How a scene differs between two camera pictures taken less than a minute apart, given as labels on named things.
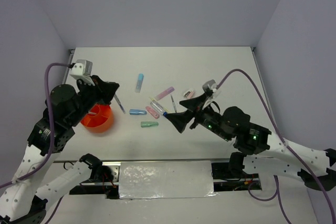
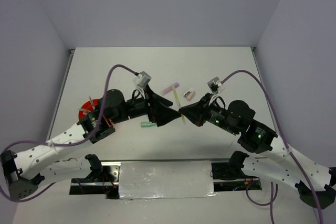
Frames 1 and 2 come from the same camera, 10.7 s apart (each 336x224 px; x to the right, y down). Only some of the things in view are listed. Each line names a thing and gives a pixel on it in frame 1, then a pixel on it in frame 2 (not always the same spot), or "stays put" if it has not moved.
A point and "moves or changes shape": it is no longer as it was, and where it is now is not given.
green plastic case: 149,124 stays put
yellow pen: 151,98 moves or changes shape
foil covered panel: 166,179 stays put
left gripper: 106,92 to 164,114
